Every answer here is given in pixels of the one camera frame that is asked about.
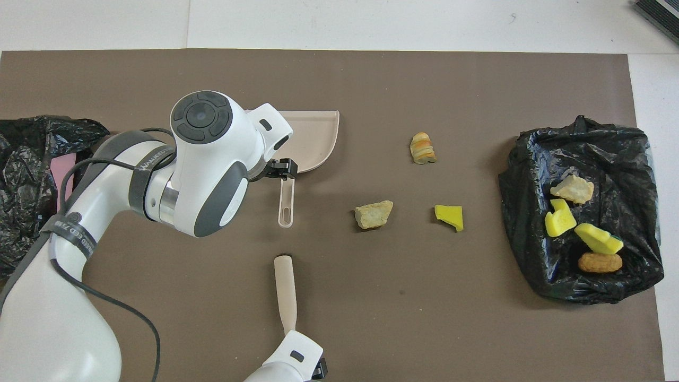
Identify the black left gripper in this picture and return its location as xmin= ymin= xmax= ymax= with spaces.
xmin=248 ymin=158 xmax=298 ymax=183

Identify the beige plastic dustpan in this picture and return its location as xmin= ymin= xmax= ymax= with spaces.
xmin=244 ymin=110 xmax=340 ymax=229

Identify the beige brush with black bristles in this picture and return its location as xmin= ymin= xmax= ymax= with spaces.
xmin=274 ymin=255 xmax=299 ymax=336

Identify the beige crumbly chunk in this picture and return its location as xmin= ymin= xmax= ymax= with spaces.
xmin=354 ymin=200 xmax=394 ymax=230

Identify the small yellow sponge piece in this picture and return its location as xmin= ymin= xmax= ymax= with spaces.
xmin=434 ymin=204 xmax=464 ymax=233

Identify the yellow notched sponge piece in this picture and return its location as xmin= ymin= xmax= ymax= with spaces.
xmin=545 ymin=198 xmax=577 ymax=238

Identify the orange striped cone chunk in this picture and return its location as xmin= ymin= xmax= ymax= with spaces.
xmin=550 ymin=175 xmax=595 ymax=205

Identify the brown cylindrical sponge chunk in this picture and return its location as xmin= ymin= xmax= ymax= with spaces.
xmin=578 ymin=252 xmax=623 ymax=274

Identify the yellow wedge sponge piece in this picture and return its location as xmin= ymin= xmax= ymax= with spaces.
xmin=574 ymin=223 xmax=624 ymax=255

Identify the pink plastic bin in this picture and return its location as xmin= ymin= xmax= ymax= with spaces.
xmin=50 ymin=154 xmax=77 ymax=176

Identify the black trash bag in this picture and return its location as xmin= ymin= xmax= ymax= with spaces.
xmin=498 ymin=115 xmax=665 ymax=305

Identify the black bag lining pink bin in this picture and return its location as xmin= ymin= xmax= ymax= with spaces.
xmin=0 ymin=115 xmax=110 ymax=276

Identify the orange striped bread chunk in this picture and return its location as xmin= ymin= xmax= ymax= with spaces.
xmin=410 ymin=132 xmax=437 ymax=165

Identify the brown table mat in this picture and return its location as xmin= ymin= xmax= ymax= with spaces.
xmin=0 ymin=49 xmax=666 ymax=382

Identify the dark ribbed device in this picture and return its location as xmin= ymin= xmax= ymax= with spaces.
xmin=634 ymin=0 xmax=679 ymax=46

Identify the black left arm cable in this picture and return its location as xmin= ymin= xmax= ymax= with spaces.
xmin=50 ymin=127 xmax=161 ymax=382

